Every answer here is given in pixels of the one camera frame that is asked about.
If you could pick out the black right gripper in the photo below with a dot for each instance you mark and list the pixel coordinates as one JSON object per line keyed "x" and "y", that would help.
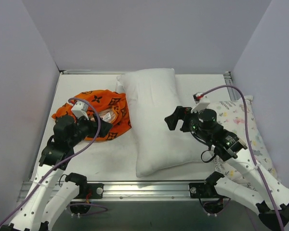
{"x": 183, "y": 118}

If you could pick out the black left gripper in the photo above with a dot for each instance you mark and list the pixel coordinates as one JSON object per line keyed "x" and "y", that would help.
{"x": 96, "y": 126}

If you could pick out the orange black-patterned pillowcase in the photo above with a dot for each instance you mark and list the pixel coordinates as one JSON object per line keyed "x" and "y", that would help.
{"x": 111, "y": 106}

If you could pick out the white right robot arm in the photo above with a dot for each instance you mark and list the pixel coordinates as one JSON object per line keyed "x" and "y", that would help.
{"x": 268, "y": 199}

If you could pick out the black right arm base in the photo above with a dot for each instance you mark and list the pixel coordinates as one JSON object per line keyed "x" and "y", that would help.
{"x": 201, "y": 190}

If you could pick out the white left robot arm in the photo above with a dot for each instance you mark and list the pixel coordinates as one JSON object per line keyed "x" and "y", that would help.
{"x": 40, "y": 209}

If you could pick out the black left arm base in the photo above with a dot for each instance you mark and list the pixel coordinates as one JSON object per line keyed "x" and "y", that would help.
{"x": 91, "y": 191}

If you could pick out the white floral pillow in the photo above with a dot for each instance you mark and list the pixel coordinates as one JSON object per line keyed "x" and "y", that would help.
{"x": 233, "y": 117}

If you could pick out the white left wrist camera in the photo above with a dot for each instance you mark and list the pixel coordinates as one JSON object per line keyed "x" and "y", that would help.
{"x": 79, "y": 109}

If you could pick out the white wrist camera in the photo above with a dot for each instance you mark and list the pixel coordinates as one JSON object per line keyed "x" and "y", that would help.
{"x": 79, "y": 109}
{"x": 201, "y": 102}

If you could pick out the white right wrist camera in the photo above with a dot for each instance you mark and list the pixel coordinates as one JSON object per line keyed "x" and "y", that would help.
{"x": 201, "y": 102}

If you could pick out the aluminium back rail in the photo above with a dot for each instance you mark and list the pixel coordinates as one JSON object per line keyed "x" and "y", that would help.
{"x": 91, "y": 72}

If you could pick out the aluminium rail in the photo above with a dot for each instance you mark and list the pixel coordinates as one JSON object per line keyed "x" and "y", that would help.
{"x": 91, "y": 72}
{"x": 144, "y": 191}

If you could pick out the aluminium front rail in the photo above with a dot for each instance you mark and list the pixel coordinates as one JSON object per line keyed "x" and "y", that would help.
{"x": 144, "y": 191}

